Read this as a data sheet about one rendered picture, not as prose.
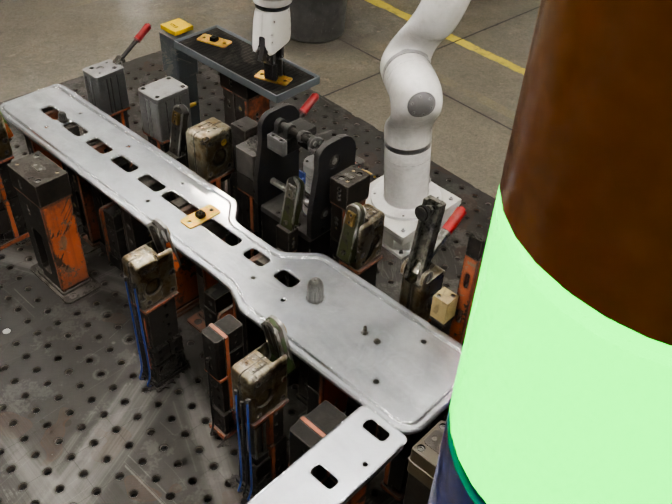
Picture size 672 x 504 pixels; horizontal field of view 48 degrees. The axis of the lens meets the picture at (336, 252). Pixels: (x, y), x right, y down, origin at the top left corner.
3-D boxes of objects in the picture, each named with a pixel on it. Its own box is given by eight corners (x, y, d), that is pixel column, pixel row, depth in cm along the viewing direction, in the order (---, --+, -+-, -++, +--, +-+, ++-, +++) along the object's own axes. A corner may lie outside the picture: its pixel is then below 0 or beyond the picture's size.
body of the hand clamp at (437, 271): (385, 388, 167) (400, 270, 144) (404, 371, 171) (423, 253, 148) (406, 404, 164) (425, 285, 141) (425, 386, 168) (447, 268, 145)
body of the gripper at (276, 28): (268, -13, 168) (269, 35, 175) (245, 3, 161) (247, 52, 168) (299, -6, 165) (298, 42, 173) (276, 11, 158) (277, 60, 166)
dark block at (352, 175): (323, 321, 181) (329, 176, 154) (343, 306, 185) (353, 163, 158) (338, 332, 179) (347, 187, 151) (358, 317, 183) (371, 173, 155)
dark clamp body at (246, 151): (228, 273, 193) (219, 145, 168) (267, 249, 201) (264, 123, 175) (257, 294, 188) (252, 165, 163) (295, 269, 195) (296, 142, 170)
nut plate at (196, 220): (190, 229, 158) (190, 225, 157) (179, 221, 160) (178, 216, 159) (221, 212, 163) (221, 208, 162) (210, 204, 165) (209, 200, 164)
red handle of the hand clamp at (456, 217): (404, 267, 142) (453, 200, 144) (407, 271, 144) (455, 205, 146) (421, 278, 140) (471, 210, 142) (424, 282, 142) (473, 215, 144)
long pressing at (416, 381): (-18, 113, 191) (-20, 107, 190) (62, 83, 204) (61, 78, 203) (409, 443, 122) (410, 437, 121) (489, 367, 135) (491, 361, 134)
